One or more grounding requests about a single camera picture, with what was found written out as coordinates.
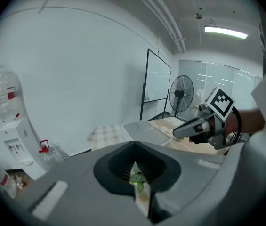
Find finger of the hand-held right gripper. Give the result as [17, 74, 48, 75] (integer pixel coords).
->
[188, 135, 210, 145]
[172, 116, 210, 139]

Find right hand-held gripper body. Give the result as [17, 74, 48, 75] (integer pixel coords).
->
[198, 86, 236, 150]

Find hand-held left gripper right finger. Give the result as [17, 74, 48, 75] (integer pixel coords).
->
[135, 141, 245, 226]

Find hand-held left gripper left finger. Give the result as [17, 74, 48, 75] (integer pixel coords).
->
[17, 141, 153, 226]

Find person's right forearm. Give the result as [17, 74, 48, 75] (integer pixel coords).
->
[225, 107, 266, 137]

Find black standing fan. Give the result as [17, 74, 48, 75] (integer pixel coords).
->
[169, 75, 195, 119]

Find green leaf-patterned object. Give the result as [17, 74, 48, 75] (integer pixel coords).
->
[129, 162, 147, 194]

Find black-framed whiteboard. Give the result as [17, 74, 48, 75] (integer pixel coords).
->
[140, 48, 172, 121]

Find checkered cloth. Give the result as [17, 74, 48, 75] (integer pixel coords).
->
[86, 124, 129, 151]

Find white water dispenser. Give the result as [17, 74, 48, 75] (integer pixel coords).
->
[0, 116, 47, 181]

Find ceiling strip light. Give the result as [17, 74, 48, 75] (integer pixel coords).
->
[204, 25, 249, 40]

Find red-capped clear water bottle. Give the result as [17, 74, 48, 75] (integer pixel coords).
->
[0, 156, 18, 199]

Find white ceiling conduit pipes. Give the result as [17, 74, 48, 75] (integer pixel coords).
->
[121, 0, 186, 54]

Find large clear water bottle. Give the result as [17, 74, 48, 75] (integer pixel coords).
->
[0, 65, 27, 123]

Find red-handled clear water jug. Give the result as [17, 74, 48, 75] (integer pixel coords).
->
[38, 139, 64, 172]

